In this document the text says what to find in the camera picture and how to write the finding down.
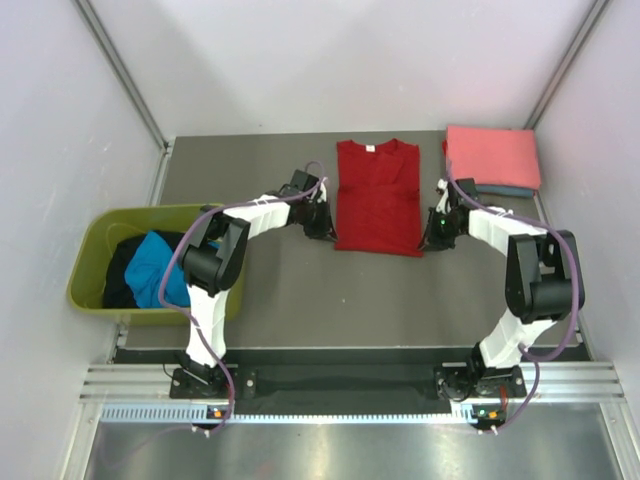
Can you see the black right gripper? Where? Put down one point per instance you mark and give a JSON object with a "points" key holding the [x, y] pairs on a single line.
{"points": [[431, 241]]}

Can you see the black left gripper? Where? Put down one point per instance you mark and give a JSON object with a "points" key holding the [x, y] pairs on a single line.
{"points": [[324, 229]]}

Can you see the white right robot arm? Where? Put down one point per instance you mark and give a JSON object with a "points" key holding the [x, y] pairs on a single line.
{"points": [[543, 282]]}

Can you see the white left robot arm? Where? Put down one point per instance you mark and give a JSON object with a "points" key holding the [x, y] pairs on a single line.
{"points": [[212, 255]]}

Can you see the folded pink t shirt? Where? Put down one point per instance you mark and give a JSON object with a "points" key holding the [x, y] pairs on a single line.
{"points": [[493, 157]]}

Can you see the cyan t shirt in bin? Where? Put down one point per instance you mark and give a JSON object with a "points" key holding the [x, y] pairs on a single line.
{"points": [[144, 272]]}

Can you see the black t shirt in bin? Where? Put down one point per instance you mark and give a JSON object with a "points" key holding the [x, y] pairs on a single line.
{"points": [[116, 293]]}

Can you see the green plastic bin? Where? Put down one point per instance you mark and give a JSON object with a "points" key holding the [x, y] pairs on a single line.
{"points": [[88, 278]]}

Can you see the left aluminium corner post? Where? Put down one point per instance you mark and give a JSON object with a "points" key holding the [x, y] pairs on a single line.
{"points": [[103, 40]]}

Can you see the aluminium corner post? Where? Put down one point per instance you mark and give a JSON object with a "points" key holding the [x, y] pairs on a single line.
{"points": [[586, 27], [103, 40]]}

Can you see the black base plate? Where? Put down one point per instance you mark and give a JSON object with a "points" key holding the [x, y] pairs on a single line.
{"points": [[264, 382]]}

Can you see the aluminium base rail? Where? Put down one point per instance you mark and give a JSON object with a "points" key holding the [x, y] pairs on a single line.
{"points": [[135, 388]]}

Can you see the right aluminium corner post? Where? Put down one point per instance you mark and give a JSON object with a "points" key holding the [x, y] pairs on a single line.
{"points": [[586, 27]]}

